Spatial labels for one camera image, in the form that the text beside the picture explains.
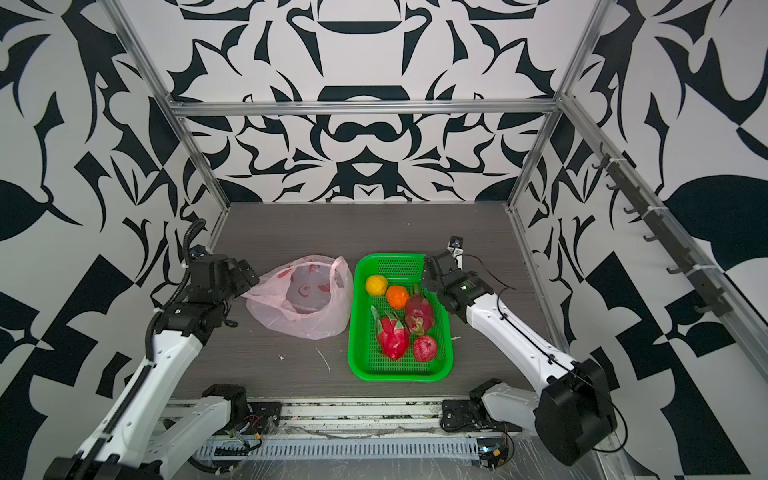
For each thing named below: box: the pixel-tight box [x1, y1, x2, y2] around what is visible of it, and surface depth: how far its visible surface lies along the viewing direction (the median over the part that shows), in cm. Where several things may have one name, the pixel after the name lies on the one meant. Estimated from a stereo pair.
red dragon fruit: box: [371, 305, 411, 361], surface depth 81 cm
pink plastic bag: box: [241, 255, 354, 341], surface depth 85 cm
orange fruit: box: [387, 286, 409, 310], surface depth 91 cm
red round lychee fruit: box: [414, 335, 437, 363], surface depth 81 cm
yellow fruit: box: [366, 275, 388, 296], surface depth 93 cm
